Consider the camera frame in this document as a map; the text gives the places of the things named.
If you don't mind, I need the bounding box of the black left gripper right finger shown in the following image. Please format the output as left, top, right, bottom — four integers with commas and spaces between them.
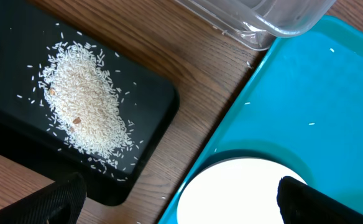
277, 176, 363, 224

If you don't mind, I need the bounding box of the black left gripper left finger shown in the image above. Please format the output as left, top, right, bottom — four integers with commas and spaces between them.
0, 172, 87, 224

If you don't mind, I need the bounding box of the large white plate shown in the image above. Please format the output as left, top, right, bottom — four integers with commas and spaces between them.
177, 157, 304, 224

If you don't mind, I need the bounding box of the pile of white rice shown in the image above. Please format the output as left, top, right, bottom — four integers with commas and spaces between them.
16, 22, 145, 182

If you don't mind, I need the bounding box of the teal plastic tray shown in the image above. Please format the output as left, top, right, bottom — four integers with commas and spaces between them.
158, 15, 363, 224

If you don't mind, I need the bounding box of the black tray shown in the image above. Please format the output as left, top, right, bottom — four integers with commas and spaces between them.
0, 1, 180, 206

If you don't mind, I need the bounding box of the clear bin lid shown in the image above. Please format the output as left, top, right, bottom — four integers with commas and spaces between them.
177, 0, 275, 51

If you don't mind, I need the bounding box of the clear plastic bin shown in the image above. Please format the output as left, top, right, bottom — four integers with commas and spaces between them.
200, 0, 337, 39

